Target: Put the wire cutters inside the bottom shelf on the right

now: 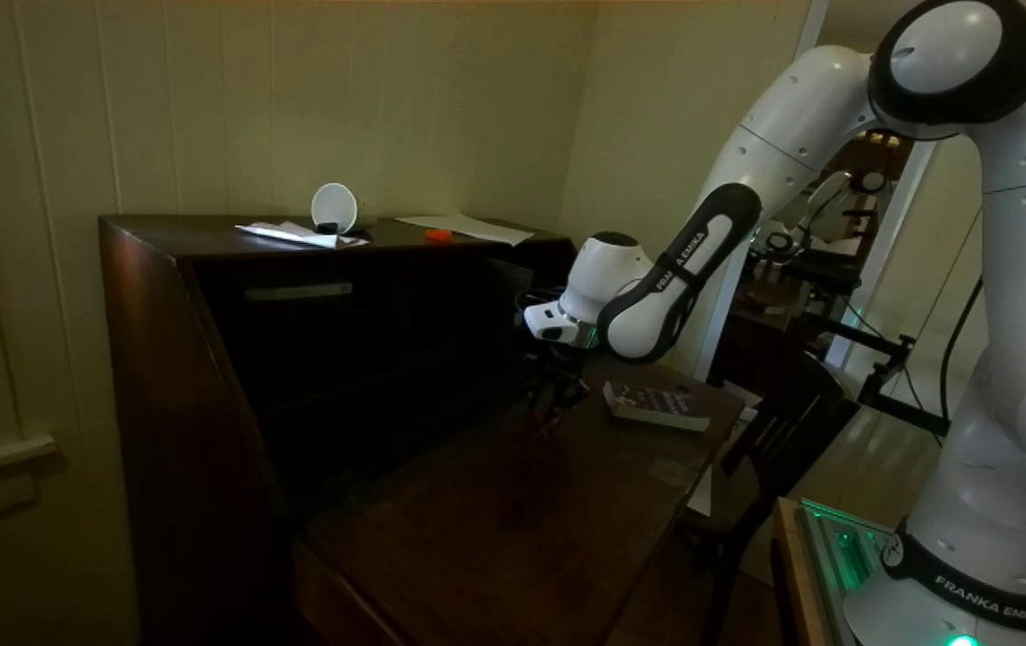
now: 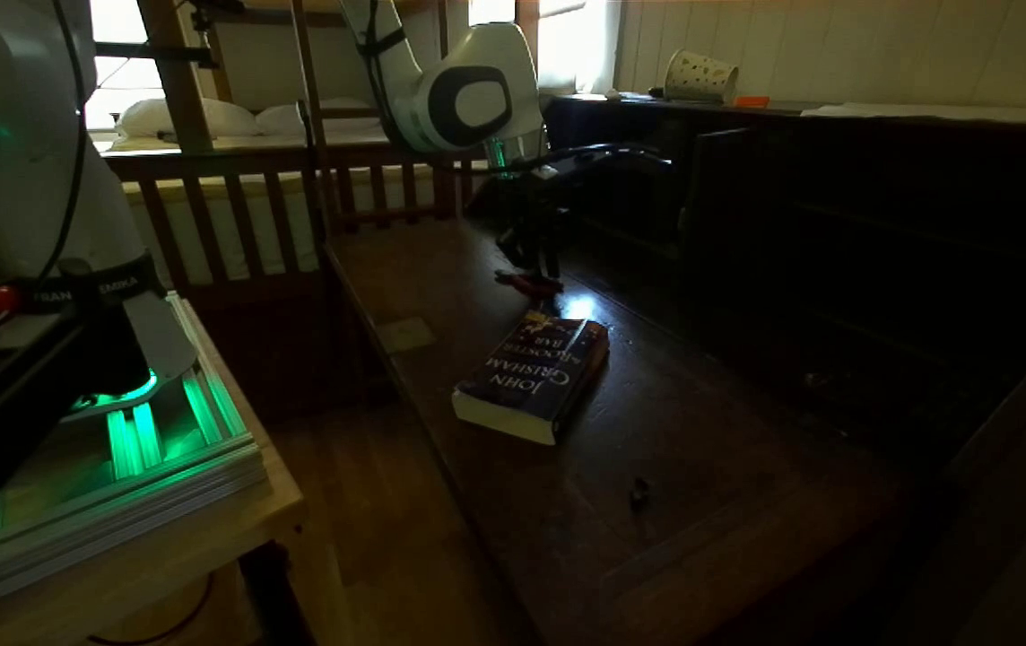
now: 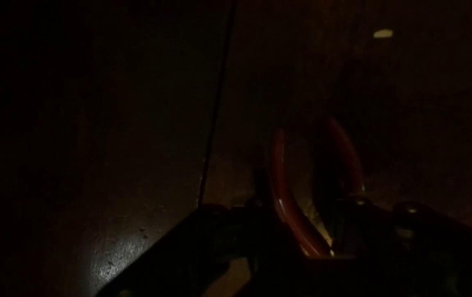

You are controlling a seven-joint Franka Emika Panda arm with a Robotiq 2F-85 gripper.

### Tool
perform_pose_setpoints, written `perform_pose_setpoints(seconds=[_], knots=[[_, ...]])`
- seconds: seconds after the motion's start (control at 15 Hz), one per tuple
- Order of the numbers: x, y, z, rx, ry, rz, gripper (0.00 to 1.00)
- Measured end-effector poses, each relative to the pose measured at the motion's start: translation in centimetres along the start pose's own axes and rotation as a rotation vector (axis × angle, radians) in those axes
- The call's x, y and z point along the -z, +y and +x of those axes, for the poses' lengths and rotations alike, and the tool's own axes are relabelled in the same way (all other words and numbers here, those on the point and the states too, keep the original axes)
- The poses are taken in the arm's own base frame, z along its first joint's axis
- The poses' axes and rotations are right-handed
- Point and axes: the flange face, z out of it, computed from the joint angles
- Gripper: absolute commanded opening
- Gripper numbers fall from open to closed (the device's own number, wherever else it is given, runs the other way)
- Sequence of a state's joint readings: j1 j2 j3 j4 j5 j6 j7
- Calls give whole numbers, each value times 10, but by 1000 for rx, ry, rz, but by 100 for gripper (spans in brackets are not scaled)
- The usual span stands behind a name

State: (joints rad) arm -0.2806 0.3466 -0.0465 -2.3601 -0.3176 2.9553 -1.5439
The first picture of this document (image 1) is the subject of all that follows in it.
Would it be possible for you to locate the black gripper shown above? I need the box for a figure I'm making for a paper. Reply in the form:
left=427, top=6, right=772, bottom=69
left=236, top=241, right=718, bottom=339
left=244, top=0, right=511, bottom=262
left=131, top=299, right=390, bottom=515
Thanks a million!
left=525, top=334, right=596, bottom=433

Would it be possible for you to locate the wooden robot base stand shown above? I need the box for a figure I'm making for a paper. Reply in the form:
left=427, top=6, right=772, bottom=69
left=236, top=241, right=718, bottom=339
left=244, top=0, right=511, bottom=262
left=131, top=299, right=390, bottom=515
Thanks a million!
left=772, top=493, right=1026, bottom=646

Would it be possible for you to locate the white paper sheet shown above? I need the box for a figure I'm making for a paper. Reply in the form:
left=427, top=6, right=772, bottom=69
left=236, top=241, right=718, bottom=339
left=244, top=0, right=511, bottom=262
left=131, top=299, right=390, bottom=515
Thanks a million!
left=395, top=213, right=539, bottom=252

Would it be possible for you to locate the black wooden chair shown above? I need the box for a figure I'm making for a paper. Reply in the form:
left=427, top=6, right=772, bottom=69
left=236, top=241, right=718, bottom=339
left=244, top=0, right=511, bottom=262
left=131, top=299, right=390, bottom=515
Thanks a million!
left=676, top=353, right=864, bottom=646

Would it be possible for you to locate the dark wooden secretary desk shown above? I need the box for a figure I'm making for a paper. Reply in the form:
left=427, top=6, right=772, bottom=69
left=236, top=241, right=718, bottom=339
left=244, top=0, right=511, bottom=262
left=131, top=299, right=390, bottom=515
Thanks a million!
left=96, top=213, right=750, bottom=646

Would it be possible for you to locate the white tape roll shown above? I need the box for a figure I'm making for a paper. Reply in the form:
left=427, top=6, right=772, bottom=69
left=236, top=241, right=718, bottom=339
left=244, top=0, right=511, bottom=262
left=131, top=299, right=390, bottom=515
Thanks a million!
left=304, top=180, right=364, bottom=236

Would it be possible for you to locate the glossy white paper stack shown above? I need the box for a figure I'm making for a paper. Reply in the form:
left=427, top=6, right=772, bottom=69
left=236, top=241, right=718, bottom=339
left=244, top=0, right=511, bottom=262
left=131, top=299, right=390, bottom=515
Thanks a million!
left=234, top=218, right=371, bottom=252

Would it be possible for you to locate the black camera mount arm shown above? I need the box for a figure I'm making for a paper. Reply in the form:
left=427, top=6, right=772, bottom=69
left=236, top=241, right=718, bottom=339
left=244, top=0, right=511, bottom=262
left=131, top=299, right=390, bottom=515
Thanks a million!
left=796, top=303, right=973, bottom=441

